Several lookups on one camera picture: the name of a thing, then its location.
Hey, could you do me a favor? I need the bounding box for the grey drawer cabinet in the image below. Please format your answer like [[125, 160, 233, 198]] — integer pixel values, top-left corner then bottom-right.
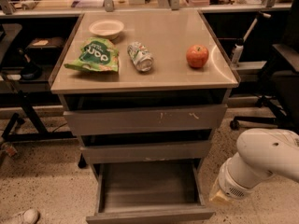
[[49, 9, 241, 170]]

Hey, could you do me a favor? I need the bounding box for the grey top drawer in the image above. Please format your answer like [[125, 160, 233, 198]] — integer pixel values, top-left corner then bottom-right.
[[64, 93, 227, 136]]

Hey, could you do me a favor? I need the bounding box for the grey bottom drawer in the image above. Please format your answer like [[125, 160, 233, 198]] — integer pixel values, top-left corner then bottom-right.
[[86, 160, 214, 224]]

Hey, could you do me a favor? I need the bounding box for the white sneaker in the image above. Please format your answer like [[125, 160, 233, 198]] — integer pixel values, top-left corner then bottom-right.
[[0, 208, 39, 224]]

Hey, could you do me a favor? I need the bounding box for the grey middle drawer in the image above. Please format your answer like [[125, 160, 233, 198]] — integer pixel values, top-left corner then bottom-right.
[[80, 130, 211, 164]]

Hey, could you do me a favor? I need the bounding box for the white paper bowl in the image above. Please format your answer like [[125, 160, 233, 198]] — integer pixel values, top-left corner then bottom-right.
[[89, 20, 124, 40]]

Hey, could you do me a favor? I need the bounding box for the red apple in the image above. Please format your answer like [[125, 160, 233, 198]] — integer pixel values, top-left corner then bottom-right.
[[186, 45, 209, 68]]

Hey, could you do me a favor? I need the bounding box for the black table frame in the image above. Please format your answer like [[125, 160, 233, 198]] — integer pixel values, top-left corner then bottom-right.
[[0, 23, 76, 143]]

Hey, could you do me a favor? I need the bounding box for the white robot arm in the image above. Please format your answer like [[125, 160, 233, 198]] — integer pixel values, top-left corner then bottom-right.
[[209, 128, 299, 204]]

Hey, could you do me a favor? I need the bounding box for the crushed soda can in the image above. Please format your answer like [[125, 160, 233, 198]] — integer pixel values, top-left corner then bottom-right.
[[127, 42, 153, 72]]

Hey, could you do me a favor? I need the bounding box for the grey drawer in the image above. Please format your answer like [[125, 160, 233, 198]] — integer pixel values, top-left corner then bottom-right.
[[64, 93, 227, 136], [80, 130, 211, 164], [86, 160, 214, 224]]

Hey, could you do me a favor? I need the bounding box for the green chip bag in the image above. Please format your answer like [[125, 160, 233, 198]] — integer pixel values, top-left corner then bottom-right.
[[64, 37, 119, 72]]

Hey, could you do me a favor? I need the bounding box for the black office chair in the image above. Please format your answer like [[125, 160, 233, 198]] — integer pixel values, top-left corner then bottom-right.
[[230, 0, 299, 133]]

